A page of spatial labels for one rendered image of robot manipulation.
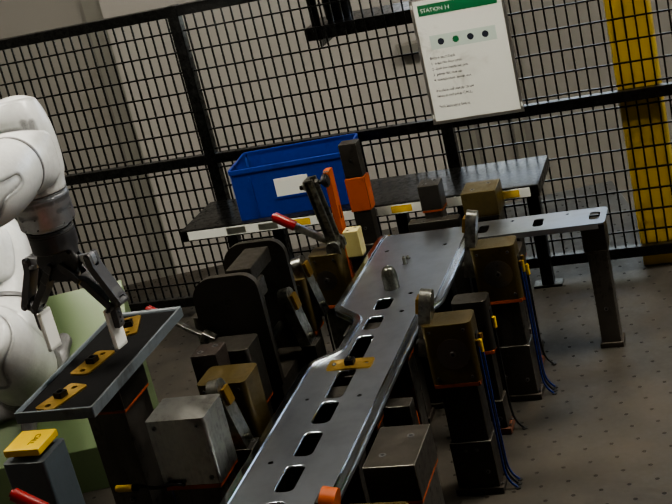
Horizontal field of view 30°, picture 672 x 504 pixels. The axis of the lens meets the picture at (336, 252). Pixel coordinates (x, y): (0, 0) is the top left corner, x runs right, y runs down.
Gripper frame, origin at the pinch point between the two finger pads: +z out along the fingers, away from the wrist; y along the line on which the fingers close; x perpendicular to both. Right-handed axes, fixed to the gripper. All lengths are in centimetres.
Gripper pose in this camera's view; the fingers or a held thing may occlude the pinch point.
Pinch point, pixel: (86, 341)
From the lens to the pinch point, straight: 210.2
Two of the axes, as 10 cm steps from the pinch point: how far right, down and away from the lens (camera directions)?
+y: 8.9, -0.5, -4.5
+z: 2.2, 9.2, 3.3
